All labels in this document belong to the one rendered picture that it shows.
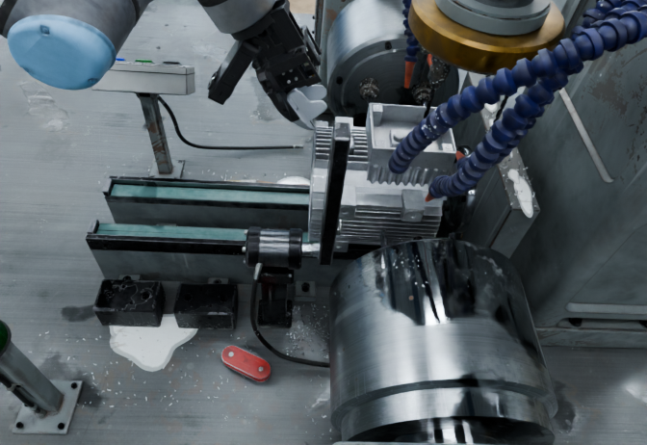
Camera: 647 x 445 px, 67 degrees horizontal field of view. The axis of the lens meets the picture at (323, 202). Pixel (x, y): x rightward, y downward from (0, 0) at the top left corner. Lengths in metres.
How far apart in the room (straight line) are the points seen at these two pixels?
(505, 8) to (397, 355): 0.39
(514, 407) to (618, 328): 0.48
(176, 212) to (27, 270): 0.29
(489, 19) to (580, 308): 0.50
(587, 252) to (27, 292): 0.92
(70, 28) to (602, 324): 0.88
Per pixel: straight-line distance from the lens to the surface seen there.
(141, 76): 0.96
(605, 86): 0.77
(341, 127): 0.55
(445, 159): 0.72
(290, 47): 0.70
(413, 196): 0.74
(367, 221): 0.74
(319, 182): 0.71
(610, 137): 0.74
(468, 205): 0.79
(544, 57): 0.40
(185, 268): 0.92
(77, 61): 0.58
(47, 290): 1.03
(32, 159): 1.26
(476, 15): 0.59
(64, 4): 0.59
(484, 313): 0.55
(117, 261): 0.94
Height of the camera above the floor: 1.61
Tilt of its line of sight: 50 degrees down
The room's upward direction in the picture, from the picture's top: 7 degrees clockwise
